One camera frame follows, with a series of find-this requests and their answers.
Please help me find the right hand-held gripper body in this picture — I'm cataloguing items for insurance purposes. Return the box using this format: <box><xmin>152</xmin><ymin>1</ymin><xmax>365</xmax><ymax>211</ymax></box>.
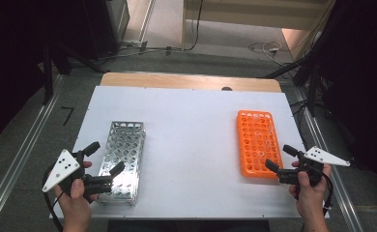
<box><xmin>276</xmin><ymin>146</ymin><xmax>351</xmax><ymax>188</ymax></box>

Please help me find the right hand-held gripper black cable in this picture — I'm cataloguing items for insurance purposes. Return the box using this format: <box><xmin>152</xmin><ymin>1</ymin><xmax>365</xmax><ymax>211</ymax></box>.
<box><xmin>318</xmin><ymin>167</ymin><xmax>335</xmax><ymax>217</ymax></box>

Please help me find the left hand-held gripper black cable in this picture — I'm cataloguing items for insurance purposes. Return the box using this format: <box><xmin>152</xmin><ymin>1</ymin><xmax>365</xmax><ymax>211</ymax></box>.
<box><xmin>41</xmin><ymin>162</ymin><xmax>65</xmax><ymax>232</ymax></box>

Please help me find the black tripod stand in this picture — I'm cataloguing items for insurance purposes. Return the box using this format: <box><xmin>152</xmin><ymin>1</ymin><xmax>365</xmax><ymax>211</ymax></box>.
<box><xmin>257</xmin><ymin>54</ymin><xmax>326</xmax><ymax>119</ymax></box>
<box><xmin>41</xmin><ymin>42</ymin><xmax>108</xmax><ymax>105</ymax></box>

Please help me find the wooden table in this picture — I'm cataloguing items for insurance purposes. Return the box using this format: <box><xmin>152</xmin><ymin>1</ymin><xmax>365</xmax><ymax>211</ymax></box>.
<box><xmin>99</xmin><ymin>72</ymin><xmax>282</xmax><ymax>94</ymax></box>

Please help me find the silver metal test tube rack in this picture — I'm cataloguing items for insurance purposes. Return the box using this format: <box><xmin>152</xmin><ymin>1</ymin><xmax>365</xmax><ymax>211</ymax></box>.
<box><xmin>95</xmin><ymin>120</ymin><xmax>147</xmax><ymax>207</ymax></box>

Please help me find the metal floor rail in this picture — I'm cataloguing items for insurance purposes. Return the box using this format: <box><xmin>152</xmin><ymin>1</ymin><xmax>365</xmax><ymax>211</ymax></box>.
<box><xmin>0</xmin><ymin>74</ymin><xmax>65</xmax><ymax>232</ymax></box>
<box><xmin>294</xmin><ymin>86</ymin><xmax>364</xmax><ymax>232</ymax></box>

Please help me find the dark cabinet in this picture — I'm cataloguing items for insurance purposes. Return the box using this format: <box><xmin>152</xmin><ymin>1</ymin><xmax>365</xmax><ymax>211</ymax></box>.
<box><xmin>83</xmin><ymin>0</ymin><xmax>131</xmax><ymax>61</ymax></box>

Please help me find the black hanging cable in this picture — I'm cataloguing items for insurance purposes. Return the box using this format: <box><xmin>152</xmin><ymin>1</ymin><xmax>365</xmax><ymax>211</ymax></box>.
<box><xmin>183</xmin><ymin>0</ymin><xmax>205</xmax><ymax>52</ymax></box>

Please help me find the black curtain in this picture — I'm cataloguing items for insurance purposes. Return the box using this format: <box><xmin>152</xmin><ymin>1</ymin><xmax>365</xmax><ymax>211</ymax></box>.
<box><xmin>0</xmin><ymin>0</ymin><xmax>91</xmax><ymax>153</ymax></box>
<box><xmin>318</xmin><ymin>0</ymin><xmax>377</xmax><ymax>194</ymax></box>

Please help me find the person's left hand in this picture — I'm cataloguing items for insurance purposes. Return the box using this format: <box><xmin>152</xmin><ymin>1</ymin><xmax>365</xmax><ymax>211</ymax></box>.
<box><xmin>54</xmin><ymin>160</ymin><xmax>98</xmax><ymax>223</ymax></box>

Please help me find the beige wooden furniture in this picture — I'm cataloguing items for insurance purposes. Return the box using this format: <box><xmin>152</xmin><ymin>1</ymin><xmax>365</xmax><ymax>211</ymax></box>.
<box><xmin>181</xmin><ymin>0</ymin><xmax>335</xmax><ymax>61</ymax></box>

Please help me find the grey floor cable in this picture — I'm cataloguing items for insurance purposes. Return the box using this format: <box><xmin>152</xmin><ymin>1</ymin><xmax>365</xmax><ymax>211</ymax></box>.
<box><xmin>98</xmin><ymin>40</ymin><xmax>183</xmax><ymax>62</ymax></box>

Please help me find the black floor cable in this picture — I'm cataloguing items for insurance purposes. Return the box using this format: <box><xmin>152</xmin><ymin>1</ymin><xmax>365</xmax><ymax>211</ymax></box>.
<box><xmin>289</xmin><ymin>98</ymin><xmax>310</xmax><ymax>117</ymax></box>

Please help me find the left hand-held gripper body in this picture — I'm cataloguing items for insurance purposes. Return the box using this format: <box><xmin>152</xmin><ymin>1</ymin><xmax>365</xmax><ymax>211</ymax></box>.
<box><xmin>42</xmin><ymin>149</ymin><xmax>114</xmax><ymax>204</ymax></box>

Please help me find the white board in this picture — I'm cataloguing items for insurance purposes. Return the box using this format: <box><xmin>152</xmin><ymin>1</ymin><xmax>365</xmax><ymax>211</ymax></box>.
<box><xmin>49</xmin><ymin>85</ymin><xmax>331</xmax><ymax>220</ymax></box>

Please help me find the person's right hand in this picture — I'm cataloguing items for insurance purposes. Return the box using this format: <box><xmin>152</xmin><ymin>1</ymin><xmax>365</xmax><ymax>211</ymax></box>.
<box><xmin>288</xmin><ymin>159</ymin><xmax>334</xmax><ymax>222</ymax></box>

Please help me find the white floor cable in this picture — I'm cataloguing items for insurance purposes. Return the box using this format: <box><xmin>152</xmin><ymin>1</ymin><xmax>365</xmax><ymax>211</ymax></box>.
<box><xmin>247</xmin><ymin>41</ymin><xmax>294</xmax><ymax>67</ymax></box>

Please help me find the orange plastic test tube rack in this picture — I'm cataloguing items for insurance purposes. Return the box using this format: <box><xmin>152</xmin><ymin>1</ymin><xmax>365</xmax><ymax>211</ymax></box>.
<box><xmin>236</xmin><ymin>109</ymin><xmax>284</xmax><ymax>179</ymax></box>

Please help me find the hand-held gripper black cable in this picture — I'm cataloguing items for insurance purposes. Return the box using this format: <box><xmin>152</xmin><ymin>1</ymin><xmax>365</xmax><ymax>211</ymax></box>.
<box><xmin>41</xmin><ymin>162</ymin><xmax>65</xmax><ymax>232</ymax></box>
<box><xmin>318</xmin><ymin>167</ymin><xmax>335</xmax><ymax>217</ymax></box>

